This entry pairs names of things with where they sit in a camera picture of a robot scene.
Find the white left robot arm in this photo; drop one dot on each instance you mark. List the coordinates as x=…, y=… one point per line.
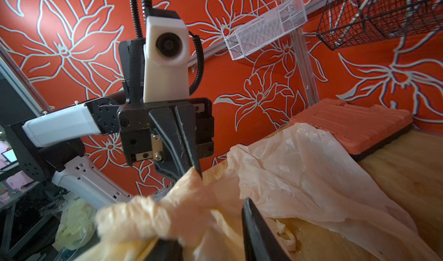
x=50, y=148

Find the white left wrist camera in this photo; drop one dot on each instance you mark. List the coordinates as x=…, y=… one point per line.
x=167, y=53

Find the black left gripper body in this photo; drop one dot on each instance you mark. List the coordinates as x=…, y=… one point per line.
x=135, y=128

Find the plain translucent plastic bag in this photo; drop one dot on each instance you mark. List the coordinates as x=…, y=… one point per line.
x=304, y=172

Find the black wire wall basket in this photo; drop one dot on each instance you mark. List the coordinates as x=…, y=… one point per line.
x=346, y=23

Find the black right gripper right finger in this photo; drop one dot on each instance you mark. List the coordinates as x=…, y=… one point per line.
x=259, y=242

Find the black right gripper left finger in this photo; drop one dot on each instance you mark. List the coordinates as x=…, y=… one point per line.
x=165, y=250

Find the banana print plastic bag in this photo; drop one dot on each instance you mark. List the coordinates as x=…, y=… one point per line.
x=204, y=219

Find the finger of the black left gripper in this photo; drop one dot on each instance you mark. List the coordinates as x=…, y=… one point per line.
x=186, y=120
x=170, y=157

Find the white mesh wall basket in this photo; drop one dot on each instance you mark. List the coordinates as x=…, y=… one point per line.
x=248, y=33

